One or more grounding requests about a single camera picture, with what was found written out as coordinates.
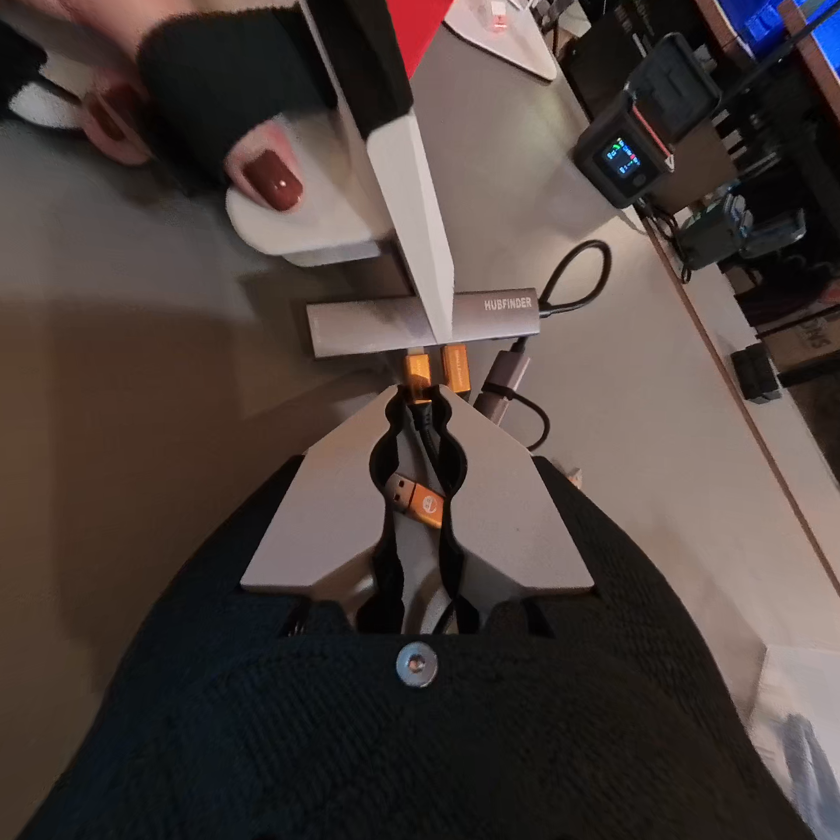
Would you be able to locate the white plastic bag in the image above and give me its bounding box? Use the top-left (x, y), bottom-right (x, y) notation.
top-left (748, 643), bottom-right (840, 840)

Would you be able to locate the red plastic bin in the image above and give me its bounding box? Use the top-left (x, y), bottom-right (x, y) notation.
top-left (394, 0), bottom-right (454, 76)

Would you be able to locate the cardboard box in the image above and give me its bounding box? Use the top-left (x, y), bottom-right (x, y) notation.
top-left (768, 315), bottom-right (840, 388)

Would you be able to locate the black charging case with screen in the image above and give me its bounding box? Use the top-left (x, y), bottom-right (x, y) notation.
top-left (574, 33), bottom-right (723, 210)

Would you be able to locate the person's left hand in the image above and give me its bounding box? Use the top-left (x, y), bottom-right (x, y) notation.
top-left (39, 0), bottom-right (308, 215)

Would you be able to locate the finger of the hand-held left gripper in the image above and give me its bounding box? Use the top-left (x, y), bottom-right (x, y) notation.
top-left (366, 108), bottom-right (457, 345)

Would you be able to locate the blue plastic crate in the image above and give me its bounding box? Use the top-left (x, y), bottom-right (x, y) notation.
top-left (745, 0), bottom-right (840, 60)

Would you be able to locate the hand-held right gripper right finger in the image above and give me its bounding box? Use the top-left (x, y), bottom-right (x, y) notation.
top-left (430, 386), bottom-right (596, 634)

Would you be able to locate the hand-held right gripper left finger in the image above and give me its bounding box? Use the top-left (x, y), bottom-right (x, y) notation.
top-left (239, 386), bottom-right (411, 634)

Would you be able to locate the small black box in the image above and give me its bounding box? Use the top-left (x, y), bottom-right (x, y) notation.
top-left (731, 346), bottom-right (785, 404)

